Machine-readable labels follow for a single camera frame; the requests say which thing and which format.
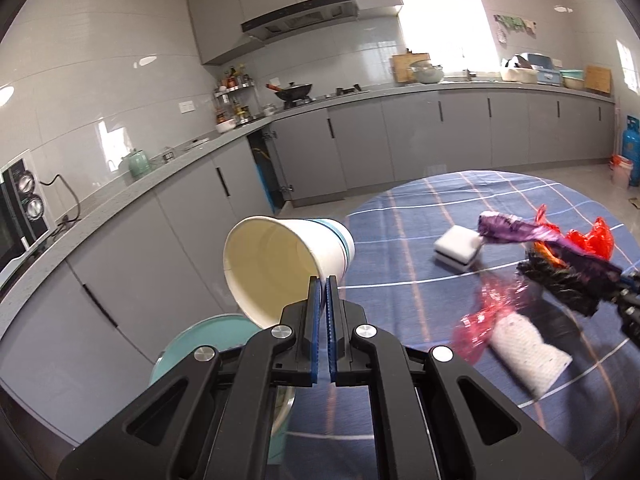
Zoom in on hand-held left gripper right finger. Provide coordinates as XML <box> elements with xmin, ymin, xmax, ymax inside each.
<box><xmin>325</xmin><ymin>276</ymin><xmax>583</xmax><ymax>480</ymax></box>

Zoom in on white tissue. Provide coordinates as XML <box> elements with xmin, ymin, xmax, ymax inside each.
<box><xmin>487</xmin><ymin>312</ymin><xmax>574</xmax><ymax>401</ymax></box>

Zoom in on hanging dish cloths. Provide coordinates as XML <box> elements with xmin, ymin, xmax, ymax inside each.
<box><xmin>493</xmin><ymin>13</ymin><xmax>537</xmax><ymax>44</ymax></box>

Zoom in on white paper cup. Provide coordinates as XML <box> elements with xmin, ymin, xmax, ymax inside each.
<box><xmin>222</xmin><ymin>216</ymin><xmax>356</xmax><ymax>326</ymax></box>

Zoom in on bright window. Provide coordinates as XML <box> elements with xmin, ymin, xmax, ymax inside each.
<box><xmin>394</xmin><ymin>0</ymin><xmax>501</xmax><ymax>79</ymax></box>

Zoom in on grey base cabinets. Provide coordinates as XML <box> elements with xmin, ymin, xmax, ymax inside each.
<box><xmin>0</xmin><ymin>79</ymin><xmax>619</xmax><ymax>446</ymax></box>

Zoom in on gas stove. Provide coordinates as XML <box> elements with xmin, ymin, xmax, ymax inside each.
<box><xmin>285</xmin><ymin>85</ymin><xmax>372</xmax><ymax>109</ymax></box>

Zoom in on wooden cutting board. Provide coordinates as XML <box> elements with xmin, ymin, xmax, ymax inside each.
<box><xmin>391</xmin><ymin>53</ymin><xmax>431</xmax><ymax>84</ymax></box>

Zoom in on blue gas cylinder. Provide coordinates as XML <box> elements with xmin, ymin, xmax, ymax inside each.
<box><xmin>618</xmin><ymin>114</ymin><xmax>640</xmax><ymax>187</ymax></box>

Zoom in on white bucket with red rim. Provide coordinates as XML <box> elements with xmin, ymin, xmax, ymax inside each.
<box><xmin>608</xmin><ymin>154</ymin><xmax>634</xmax><ymax>189</ymax></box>

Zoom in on pink plastic wrapper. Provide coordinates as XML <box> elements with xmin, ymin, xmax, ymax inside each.
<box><xmin>452</xmin><ymin>282</ymin><xmax>536</xmax><ymax>366</ymax></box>

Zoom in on white and black sponge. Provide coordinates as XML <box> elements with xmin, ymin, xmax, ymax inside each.
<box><xmin>432</xmin><ymin>225</ymin><xmax>485</xmax><ymax>274</ymax></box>

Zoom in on black patterned wrapper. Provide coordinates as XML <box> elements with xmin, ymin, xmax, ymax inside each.
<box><xmin>515</xmin><ymin>252</ymin><xmax>609</xmax><ymax>317</ymax></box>

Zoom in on small wooden board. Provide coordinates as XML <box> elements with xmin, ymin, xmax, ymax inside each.
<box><xmin>583</xmin><ymin>64</ymin><xmax>612</xmax><ymax>95</ymax></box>

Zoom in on purple foil wrapper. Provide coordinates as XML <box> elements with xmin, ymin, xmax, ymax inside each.
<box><xmin>477</xmin><ymin>211</ymin><xmax>624</xmax><ymax>291</ymax></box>

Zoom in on metal pot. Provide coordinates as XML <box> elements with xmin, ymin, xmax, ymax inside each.
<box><xmin>407</xmin><ymin>59</ymin><xmax>445</xmax><ymax>85</ymax></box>

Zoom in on black range hood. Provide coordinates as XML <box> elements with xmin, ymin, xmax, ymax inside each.
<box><xmin>240</xmin><ymin>0</ymin><xmax>360</xmax><ymax>41</ymax></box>

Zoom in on orange wrapper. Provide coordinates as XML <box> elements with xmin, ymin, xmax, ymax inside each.
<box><xmin>531</xmin><ymin>205</ymin><xmax>568</xmax><ymax>267</ymax></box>

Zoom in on red plastic bag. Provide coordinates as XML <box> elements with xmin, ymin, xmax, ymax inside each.
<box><xmin>566</xmin><ymin>217</ymin><xmax>614</xmax><ymax>261</ymax></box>

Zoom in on white dish basin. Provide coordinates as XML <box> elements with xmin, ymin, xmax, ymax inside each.
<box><xmin>499</xmin><ymin>53</ymin><xmax>561</xmax><ymax>86</ymax></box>

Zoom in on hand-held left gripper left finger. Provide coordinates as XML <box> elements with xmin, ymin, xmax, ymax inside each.
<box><xmin>56</xmin><ymin>276</ymin><xmax>326</xmax><ymax>480</ymax></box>

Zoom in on teal trash bin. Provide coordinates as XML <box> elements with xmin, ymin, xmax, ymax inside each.
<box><xmin>149</xmin><ymin>312</ymin><xmax>296</xmax><ymax>466</ymax></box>

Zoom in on black wok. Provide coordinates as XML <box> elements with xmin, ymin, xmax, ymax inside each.
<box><xmin>266</xmin><ymin>81</ymin><xmax>314</xmax><ymax>103</ymax></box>

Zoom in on black and white microwave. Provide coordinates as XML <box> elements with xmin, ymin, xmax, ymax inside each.
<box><xmin>0</xmin><ymin>156</ymin><xmax>52</xmax><ymax>282</ymax></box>

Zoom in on metal spice rack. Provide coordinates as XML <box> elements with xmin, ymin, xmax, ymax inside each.
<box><xmin>213</xmin><ymin>64</ymin><xmax>257</xmax><ymax>126</ymax></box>

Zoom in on black power cable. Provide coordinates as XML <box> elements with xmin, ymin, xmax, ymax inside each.
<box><xmin>39</xmin><ymin>173</ymin><xmax>84</xmax><ymax>224</ymax></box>

